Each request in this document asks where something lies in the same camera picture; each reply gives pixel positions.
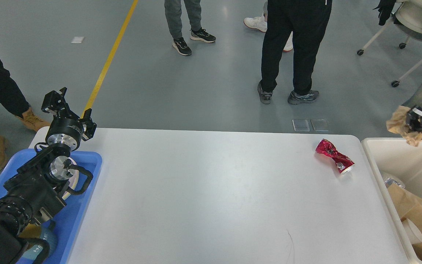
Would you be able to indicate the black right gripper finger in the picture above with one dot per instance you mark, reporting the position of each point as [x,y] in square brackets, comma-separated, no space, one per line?
[414,119]

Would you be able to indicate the cream plastic bin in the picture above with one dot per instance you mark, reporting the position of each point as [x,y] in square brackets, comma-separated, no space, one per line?
[394,157]

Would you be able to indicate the red small object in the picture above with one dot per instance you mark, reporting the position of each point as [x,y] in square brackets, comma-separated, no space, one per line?
[343,163]

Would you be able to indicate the blue plastic tray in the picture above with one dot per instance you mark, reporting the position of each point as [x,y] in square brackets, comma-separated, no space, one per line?
[69,219]

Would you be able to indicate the clear floor plate left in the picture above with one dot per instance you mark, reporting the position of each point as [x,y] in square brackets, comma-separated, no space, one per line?
[301,125]

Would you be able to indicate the person in white sneakers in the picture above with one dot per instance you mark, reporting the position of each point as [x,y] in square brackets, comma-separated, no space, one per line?
[260,23]

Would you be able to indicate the white office chair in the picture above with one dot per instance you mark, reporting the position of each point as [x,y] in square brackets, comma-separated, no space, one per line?
[407,16]

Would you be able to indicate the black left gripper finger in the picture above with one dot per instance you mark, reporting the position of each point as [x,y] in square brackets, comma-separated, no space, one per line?
[54,103]
[88,125]

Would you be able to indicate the clear floor plate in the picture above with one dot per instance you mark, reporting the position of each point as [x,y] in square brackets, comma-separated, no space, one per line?
[301,125]
[320,125]

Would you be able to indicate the foil bag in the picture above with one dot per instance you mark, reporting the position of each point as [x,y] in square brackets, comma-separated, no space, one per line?
[390,179]

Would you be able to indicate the brown paper ball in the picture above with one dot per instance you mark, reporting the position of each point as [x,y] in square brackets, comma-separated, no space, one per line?
[397,125]

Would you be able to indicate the white paper cup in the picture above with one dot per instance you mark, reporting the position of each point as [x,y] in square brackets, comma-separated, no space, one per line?
[413,232]

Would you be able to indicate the teal HOME mug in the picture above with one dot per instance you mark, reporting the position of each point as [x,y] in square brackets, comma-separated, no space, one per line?
[34,250]

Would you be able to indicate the clear floor plate right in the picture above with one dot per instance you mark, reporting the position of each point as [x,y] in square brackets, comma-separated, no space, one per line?
[320,125]

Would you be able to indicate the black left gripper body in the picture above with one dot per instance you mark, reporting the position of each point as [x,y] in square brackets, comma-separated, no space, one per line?
[65,131]

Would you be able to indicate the black jacket on chair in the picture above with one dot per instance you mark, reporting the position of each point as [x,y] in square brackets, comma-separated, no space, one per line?
[384,9]

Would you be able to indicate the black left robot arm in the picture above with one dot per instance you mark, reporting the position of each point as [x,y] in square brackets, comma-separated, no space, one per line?
[34,194]

